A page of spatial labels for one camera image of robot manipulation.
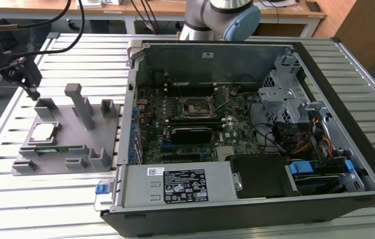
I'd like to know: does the black CPU socket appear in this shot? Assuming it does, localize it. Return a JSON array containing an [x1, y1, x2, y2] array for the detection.
[[179, 96, 217, 119]]

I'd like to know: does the green RAM stick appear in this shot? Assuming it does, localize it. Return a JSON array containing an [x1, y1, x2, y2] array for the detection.
[[19, 145, 83, 153]]

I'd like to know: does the coloured power wire bundle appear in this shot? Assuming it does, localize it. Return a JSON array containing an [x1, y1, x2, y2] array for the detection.
[[285, 117, 336, 160]]

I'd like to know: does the silver drive cage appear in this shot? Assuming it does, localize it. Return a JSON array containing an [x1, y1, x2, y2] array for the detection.
[[257, 56, 310, 124]]

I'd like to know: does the silver power supply with label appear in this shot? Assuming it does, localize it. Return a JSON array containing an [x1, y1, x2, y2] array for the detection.
[[122, 160, 241, 209]]

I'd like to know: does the grey parts rack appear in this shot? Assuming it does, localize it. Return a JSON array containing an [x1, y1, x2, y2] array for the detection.
[[9, 83, 123, 177]]

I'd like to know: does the silver CPU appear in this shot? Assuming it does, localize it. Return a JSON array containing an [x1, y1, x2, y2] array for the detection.
[[29, 122, 57, 142]]

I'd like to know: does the black RAM stick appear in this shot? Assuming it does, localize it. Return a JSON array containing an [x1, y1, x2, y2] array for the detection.
[[169, 117, 219, 123], [169, 121, 223, 129]]

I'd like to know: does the black mesh waste bin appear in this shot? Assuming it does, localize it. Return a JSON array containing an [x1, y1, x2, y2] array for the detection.
[[0, 18, 18, 50]]

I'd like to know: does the person's pale shoe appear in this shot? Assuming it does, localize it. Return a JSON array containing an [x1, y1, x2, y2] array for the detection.
[[23, 42, 41, 58]]

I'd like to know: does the person's leg in jeans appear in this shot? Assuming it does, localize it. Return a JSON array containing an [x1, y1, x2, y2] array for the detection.
[[27, 19, 51, 47]]

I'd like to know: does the white box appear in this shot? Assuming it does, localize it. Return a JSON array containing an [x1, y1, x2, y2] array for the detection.
[[82, 0, 103, 9]]

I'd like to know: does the black PC case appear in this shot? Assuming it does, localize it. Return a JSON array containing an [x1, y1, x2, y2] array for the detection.
[[93, 39, 375, 238]]

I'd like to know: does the green motherboard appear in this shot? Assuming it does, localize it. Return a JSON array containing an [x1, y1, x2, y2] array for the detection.
[[133, 84, 261, 165]]

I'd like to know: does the black graphics card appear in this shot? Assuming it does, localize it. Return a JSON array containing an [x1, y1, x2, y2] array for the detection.
[[169, 127, 213, 145]]

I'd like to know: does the thin black cable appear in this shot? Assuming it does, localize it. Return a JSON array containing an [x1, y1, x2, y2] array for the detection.
[[9, 0, 85, 59]]

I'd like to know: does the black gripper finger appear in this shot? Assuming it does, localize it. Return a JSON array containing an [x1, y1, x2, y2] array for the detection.
[[2, 57, 41, 101]]

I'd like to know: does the blue disk carrier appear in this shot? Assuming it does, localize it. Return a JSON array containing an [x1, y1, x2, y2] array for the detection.
[[288, 160, 313, 176]]

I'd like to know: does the wooden cabinet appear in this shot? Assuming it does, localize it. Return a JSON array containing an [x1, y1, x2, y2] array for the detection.
[[312, 0, 375, 70]]

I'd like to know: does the black RAM slot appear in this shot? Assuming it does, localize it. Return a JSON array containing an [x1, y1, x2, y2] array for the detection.
[[165, 83, 217, 95]]

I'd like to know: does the silver chipset heatsink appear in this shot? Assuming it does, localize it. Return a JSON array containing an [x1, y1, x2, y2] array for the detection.
[[215, 146, 234, 161]]

